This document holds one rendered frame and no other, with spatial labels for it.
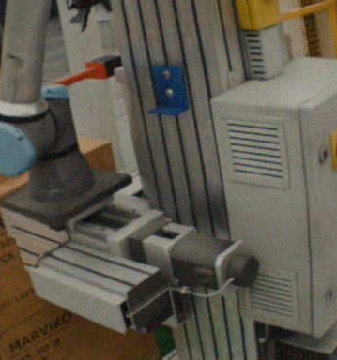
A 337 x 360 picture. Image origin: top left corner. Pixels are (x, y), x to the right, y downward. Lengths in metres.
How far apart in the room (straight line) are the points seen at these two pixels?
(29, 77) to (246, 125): 0.39
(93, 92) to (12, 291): 1.69
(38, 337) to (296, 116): 1.20
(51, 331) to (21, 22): 1.13
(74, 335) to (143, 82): 1.00
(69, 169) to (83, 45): 1.97
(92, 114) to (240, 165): 2.27
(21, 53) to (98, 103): 2.23
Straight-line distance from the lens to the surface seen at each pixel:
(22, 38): 1.13
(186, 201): 1.33
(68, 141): 1.33
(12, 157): 1.19
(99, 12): 1.75
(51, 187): 1.34
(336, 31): 4.09
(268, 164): 1.10
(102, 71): 1.78
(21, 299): 1.88
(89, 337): 2.09
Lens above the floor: 1.53
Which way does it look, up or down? 21 degrees down
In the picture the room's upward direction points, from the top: 10 degrees counter-clockwise
